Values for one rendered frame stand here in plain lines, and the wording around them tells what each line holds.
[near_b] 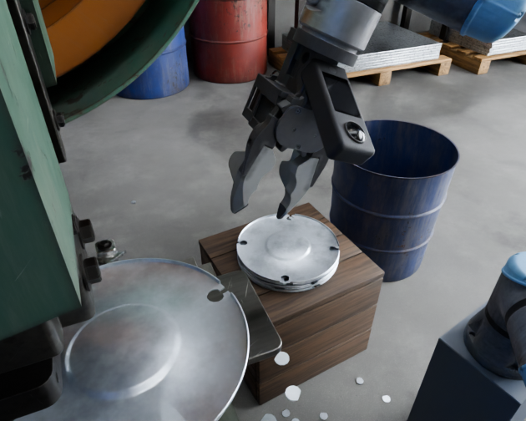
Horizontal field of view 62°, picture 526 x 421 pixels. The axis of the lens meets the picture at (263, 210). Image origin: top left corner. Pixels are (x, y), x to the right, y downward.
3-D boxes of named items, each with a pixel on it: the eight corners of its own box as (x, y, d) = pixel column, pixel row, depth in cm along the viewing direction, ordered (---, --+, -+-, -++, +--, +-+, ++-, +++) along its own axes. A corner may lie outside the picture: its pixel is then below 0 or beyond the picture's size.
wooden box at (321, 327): (302, 275, 169) (308, 201, 148) (366, 348, 142) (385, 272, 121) (206, 315, 153) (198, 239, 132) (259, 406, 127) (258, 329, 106)
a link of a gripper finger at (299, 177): (281, 196, 60) (295, 134, 55) (302, 220, 56) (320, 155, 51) (261, 198, 59) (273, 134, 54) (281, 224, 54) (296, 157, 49)
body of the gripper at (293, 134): (287, 132, 57) (329, 40, 52) (321, 164, 50) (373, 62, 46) (237, 119, 52) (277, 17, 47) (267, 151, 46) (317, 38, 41)
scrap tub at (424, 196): (386, 209, 203) (407, 112, 174) (450, 268, 172) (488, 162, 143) (305, 230, 190) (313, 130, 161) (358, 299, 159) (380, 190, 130)
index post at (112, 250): (124, 279, 70) (112, 233, 64) (128, 292, 68) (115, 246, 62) (106, 284, 69) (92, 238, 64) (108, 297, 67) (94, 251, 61)
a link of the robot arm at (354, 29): (395, 21, 44) (336, -12, 39) (373, 65, 45) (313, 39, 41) (352, 5, 49) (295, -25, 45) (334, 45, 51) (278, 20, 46)
